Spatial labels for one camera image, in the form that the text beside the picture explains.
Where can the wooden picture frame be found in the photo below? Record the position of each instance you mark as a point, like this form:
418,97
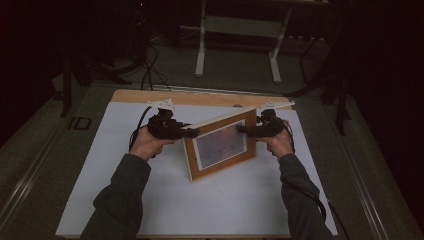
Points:
220,146

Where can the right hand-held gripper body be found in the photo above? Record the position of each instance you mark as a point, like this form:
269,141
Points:
271,125

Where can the black stand legs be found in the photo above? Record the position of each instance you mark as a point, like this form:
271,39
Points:
66,90
341,106

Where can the white table mat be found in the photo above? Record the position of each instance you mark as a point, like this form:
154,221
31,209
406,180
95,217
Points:
166,206

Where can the person's left hand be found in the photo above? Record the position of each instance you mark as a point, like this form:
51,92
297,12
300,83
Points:
148,145

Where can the metal floor rail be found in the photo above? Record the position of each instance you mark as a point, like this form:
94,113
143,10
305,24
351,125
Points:
30,176
360,180

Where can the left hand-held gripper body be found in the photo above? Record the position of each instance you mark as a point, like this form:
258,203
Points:
163,126

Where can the person's right hand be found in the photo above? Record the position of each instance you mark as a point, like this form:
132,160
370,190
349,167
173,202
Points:
280,145

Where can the white metal stand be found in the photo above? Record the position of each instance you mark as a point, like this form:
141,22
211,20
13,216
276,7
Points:
200,60

